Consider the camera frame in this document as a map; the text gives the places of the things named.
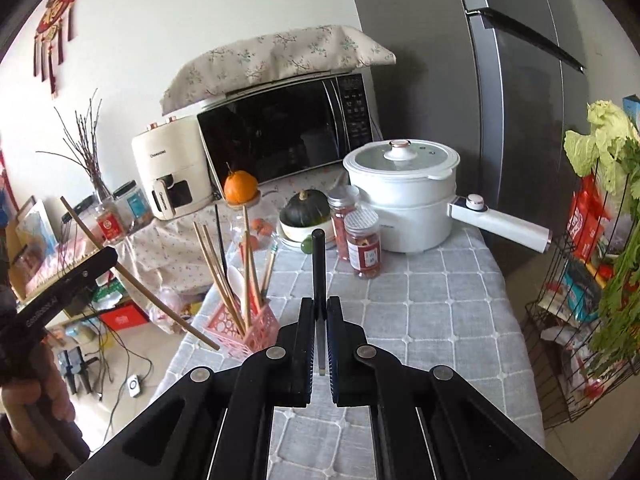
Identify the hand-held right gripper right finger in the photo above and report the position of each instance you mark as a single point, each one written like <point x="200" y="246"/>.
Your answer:
<point x="334" y="360"/>

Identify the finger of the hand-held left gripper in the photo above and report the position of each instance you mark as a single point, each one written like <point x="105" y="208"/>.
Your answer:
<point x="97" y="266"/>

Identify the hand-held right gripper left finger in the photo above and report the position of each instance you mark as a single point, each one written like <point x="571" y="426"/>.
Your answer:
<point x="306" y="355"/>

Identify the pink perforated utensil basket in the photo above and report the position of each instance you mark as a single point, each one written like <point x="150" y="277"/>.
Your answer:
<point x="260" y="334"/>

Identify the wooden chopstick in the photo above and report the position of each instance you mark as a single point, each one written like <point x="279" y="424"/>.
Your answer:
<point x="215" y="272"/>
<point x="246" y="270"/>
<point x="225" y="280"/>
<point x="160" y="305"/>

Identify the black chopstick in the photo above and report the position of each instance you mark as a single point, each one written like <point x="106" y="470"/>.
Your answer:
<point x="220" y="240"/>
<point x="318" y="270"/>

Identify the person's left hand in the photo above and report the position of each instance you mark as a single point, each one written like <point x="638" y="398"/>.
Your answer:
<point x="55" y="385"/>

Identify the glass bottle red label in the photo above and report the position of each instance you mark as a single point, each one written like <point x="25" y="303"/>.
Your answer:
<point x="109" y="225"/>

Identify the glass canister black lid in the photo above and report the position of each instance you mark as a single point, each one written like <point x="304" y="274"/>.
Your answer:
<point x="82" y="217"/>
<point x="132" y="207"/>

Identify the black clamp tool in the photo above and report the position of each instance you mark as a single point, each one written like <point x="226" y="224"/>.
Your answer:
<point x="75" y="367"/>

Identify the red box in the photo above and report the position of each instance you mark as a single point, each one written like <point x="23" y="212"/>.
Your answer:
<point x="125" y="318"/>

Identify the pale chopstick with green band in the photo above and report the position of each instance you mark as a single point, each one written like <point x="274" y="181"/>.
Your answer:
<point x="270" y="265"/>

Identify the white plastic spoon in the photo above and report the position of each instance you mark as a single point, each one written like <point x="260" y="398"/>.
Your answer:
<point x="235" y="280"/>

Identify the grey checked tablecloth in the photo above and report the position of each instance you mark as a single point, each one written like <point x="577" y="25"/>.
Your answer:
<point x="425" y="310"/>

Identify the jar of dried slices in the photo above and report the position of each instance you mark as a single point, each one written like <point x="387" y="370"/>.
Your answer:
<point x="362" y="252"/>

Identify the dry twig bunch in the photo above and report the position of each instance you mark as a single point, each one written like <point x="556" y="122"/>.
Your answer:
<point x="90" y="155"/>

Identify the small white device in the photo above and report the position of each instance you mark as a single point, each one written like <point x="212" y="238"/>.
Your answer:
<point x="133" y="386"/>

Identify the white dish with green dot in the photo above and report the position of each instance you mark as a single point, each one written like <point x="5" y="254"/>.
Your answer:
<point x="300" y="238"/>

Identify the cream air fryer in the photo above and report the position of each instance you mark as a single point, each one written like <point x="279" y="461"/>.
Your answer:
<point x="165" y="160"/>

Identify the jar of red berries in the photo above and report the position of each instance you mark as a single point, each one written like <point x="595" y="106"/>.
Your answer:
<point x="340" y="230"/>

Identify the clear glass jar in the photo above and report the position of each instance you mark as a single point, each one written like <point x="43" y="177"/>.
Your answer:
<point x="235" y="222"/>

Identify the dark green pumpkin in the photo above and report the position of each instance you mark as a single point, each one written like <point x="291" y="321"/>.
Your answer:
<point x="305" y="210"/>

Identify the orange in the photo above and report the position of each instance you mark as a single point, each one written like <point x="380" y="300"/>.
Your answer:
<point x="240" y="187"/>

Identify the white electric pot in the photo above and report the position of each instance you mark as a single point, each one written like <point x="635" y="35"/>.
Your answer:
<point x="400" y="195"/>

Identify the black microwave oven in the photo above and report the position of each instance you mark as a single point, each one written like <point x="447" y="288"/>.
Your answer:
<point x="275" y="135"/>

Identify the blue snack packet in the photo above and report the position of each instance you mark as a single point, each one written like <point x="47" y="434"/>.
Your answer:
<point x="582" y="281"/>

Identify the floral cloth cover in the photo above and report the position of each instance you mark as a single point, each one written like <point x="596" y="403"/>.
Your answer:
<point x="280" y="55"/>

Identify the red snack packet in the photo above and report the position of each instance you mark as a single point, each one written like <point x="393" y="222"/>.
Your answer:
<point x="590" y="225"/>

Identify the green leafy stalks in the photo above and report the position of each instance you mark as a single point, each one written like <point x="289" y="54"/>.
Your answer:
<point x="620" y="300"/>

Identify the grey refrigerator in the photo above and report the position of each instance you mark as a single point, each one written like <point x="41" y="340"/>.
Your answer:
<point x="525" y="110"/>

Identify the napa cabbage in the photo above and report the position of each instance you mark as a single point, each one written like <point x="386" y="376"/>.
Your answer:
<point x="600" y="145"/>

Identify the picture frame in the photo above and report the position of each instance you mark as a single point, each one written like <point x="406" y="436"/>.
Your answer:
<point x="37" y="230"/>

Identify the red wall ornament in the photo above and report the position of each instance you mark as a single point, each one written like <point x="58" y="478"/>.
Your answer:
<point x="52" y="20"/>

